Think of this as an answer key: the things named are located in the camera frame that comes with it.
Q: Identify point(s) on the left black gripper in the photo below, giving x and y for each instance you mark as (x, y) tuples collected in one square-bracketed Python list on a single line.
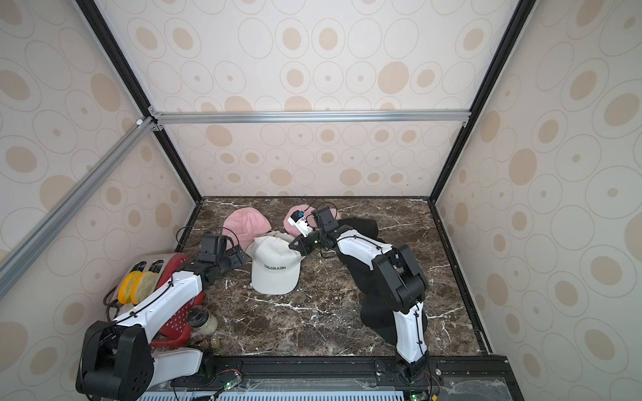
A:
[(234, 256)]

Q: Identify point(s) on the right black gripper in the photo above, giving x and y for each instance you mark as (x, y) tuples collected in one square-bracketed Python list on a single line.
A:
[(302, 243)]

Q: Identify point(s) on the pink baseball cap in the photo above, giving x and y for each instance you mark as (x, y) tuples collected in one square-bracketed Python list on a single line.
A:
[(246, 224), (307, 222)]

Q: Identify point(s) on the black cap front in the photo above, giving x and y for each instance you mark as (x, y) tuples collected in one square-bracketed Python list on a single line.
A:
[(378, 316)]

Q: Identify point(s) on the white Colorado cap front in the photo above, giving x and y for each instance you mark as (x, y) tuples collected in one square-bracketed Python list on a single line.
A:
[(281, 235)]

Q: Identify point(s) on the black cap with white patch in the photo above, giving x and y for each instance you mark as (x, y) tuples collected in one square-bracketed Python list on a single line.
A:
[(363, 277)]

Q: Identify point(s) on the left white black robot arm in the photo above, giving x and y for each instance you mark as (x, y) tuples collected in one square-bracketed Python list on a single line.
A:
[(117, 360)]

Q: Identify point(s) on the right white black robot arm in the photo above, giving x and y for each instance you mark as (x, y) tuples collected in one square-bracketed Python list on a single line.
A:
[(388, 274)]

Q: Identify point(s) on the small glass jar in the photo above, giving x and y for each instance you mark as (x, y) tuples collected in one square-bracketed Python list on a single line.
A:
[(201, 320)]

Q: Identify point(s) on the red silver toaster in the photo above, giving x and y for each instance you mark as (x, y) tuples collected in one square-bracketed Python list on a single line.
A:
[(178, 288)]

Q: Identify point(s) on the right yellow toast slice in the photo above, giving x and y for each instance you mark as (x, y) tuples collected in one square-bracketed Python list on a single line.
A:
[(143, 287)]

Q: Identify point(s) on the yellow toast slice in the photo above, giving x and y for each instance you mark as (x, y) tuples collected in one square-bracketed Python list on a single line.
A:
[(143, 287), (125, 292)]

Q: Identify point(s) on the left yellow toast slice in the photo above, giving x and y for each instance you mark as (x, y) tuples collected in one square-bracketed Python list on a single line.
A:
[(125, 292)]

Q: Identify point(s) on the small circuit board with led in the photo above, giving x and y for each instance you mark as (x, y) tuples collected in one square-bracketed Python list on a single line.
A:
[(228, 379)]

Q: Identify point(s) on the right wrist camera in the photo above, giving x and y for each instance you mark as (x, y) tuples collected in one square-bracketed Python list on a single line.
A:
[(298, 220)]

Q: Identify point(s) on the horizontal aluminium rail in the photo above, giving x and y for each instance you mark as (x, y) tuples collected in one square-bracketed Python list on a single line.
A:
[(310, 117)]

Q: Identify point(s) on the black left frame post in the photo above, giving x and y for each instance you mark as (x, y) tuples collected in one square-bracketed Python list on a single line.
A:
[(93, 16)]

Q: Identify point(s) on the black frame post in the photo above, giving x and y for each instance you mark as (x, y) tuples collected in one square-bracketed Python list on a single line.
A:
[(93, 16), (506, 45)]

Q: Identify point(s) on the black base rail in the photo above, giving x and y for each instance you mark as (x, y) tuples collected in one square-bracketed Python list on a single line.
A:
[(346, 378)]

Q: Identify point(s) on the left diagonal aluminium rail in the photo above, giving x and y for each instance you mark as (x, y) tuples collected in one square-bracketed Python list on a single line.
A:
[(20, 259)]

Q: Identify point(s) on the black right frame post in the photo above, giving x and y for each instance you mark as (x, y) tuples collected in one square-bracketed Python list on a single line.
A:
[(506, 45)]

